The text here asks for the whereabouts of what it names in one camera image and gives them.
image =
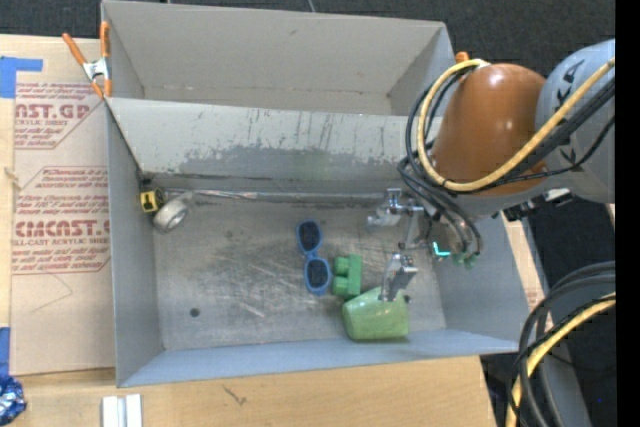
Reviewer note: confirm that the green toy building block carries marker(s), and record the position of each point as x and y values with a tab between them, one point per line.
351	279

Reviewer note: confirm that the brown cardboard board red print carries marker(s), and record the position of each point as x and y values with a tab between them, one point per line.
60	305

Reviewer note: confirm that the blue crumpled wrapper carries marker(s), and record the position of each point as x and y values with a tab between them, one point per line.
10	397

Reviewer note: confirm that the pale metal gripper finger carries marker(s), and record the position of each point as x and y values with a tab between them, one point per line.
398	276
395	201

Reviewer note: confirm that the blue sunglasses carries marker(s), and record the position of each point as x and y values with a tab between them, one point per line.
317	272

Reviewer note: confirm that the grey metal bin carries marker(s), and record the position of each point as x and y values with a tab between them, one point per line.
240	275

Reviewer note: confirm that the grey tape roll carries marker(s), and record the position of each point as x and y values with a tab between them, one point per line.
165	220

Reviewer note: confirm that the small yellow and black box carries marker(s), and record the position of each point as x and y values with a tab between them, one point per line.
149	202

